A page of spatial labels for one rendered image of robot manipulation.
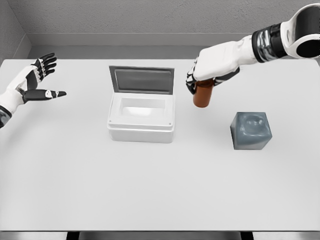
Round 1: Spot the brown cylindrical bottle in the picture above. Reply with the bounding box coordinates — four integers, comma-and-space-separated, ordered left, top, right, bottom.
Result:
192, 78, 215, 109

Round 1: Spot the grey cube block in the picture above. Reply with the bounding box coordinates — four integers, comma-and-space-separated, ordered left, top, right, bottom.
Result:
229, 111, 273, 151

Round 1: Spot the white open box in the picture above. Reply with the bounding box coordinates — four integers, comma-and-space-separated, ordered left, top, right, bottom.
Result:
106, 92, 175, 144

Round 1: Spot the grey box lid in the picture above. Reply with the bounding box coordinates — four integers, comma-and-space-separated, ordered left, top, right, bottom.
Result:
108, 65, 175, 95

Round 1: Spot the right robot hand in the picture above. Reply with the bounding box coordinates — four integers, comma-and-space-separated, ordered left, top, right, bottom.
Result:
185, 41, 241, 96

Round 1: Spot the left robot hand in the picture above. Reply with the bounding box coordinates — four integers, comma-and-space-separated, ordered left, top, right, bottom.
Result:
6, 52, 68, 105

